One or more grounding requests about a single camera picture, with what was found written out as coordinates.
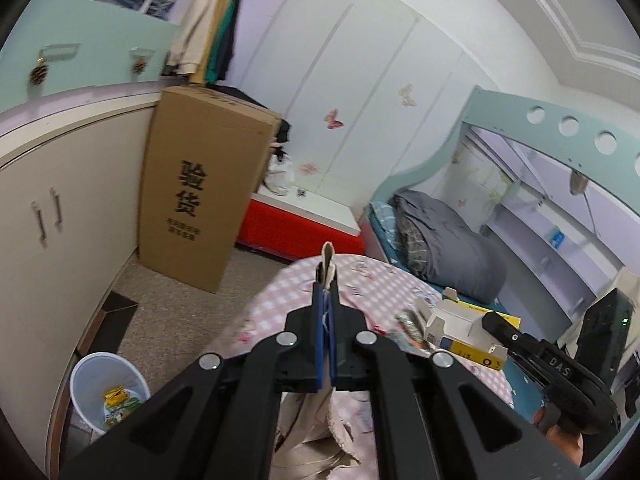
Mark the green hanging garment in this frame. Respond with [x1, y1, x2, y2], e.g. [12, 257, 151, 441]
[205, 0, 241, 83]

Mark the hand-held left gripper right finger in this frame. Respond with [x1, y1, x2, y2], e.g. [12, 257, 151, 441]
[330, 280, 583, 480]

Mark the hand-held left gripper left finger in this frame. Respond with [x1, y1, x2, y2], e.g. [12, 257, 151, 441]
[59, 262, 332, 480]

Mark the white low cabinet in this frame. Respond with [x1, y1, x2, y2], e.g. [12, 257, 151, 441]
[0, 87, 166, 461]

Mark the white wardrobe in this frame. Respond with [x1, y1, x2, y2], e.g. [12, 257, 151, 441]
[227, 0, 506, 216]

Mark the black flat cloth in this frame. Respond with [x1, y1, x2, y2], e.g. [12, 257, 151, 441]
[200, 85, 281, 111]

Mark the white plastic bag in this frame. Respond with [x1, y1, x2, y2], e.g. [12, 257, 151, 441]
[262, 157, 296, 196]

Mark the mint green drawer cabinet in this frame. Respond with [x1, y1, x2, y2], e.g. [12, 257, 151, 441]
[0, 0, 181, 113]

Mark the large cardboard box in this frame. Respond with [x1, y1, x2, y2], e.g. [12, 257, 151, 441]
[137, 85, 283, 293]

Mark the beige cloth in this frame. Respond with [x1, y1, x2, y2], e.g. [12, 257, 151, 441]
[272, 241, 373, 480]

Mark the grey quilt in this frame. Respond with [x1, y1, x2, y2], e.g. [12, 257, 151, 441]
[392, 191, 508, 301]

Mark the white bed wall shelf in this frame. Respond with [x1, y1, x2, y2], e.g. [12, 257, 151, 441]
[482, 180, 631, 321]

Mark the white and yellow box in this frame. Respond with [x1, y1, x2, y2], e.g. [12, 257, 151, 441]
[424, 287, 521, 372]

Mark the blue plaid pillow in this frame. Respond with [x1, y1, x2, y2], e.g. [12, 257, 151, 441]
[370, 201, 401, 233]

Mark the black clothing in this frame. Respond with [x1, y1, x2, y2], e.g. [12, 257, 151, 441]
[272, 117, 293, 161]

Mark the white plastic bucket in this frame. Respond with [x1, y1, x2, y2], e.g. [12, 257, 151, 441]
[69, 352, 152, 436]

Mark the pink checked tablecloth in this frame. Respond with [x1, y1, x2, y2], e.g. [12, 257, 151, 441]
[205, 255, 516, 480]

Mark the small green white box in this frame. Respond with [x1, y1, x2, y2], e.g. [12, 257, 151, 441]
[107, 400, 143, 428]

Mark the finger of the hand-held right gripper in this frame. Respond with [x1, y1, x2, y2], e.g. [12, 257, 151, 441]
[482, 311, 618, 433]

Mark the red box with white lid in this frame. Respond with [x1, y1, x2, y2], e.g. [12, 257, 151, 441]
[235, 191, 366, 261]

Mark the cream hanging jacket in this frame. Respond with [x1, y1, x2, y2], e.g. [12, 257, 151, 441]
[165, 0, 238, 78]

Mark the grey plaid blanket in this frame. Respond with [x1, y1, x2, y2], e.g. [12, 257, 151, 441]
[400, 220, 433, 276]

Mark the person's right hand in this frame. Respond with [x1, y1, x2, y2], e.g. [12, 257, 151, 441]
[532, 405, 585, 467]

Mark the mint green bunk bed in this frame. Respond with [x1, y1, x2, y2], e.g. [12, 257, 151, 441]
[360, 85, 640, 461]

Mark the dark hanging jacket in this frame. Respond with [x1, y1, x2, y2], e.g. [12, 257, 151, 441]
[215, 0, 244, 81]

